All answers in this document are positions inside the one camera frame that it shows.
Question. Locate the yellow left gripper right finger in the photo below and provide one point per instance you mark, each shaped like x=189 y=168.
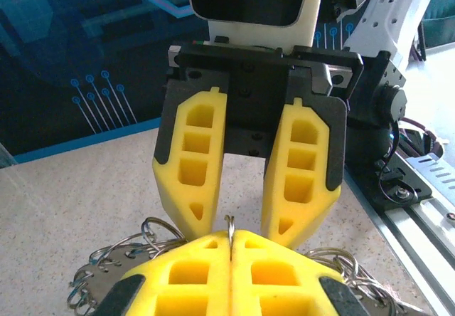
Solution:
x=241 y=287

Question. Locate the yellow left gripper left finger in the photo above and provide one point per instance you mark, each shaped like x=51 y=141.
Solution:
x=217 y=277

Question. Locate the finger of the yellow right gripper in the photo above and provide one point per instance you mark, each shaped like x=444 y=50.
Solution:
x=277 y=188
x=167 y=180

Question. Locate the silver key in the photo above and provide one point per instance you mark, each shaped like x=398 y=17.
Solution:
x=115 y=260
x=384 y=305

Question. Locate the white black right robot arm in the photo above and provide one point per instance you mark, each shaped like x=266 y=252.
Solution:
x=384 y=20

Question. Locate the blue table edge strip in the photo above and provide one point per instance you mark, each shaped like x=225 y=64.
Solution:
x=89 y=141

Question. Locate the blue circuit-print backdrop panel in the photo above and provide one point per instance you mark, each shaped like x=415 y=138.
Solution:
x=53 y=27

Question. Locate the dark teal bin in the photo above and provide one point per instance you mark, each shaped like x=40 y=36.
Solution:
x=440 y=24

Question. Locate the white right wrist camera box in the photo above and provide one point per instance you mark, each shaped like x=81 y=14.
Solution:
x=249 y=3

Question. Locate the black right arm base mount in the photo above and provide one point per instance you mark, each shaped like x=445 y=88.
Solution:
x=401 y=191

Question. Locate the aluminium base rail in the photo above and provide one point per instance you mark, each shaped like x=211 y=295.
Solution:
x=419 y=230

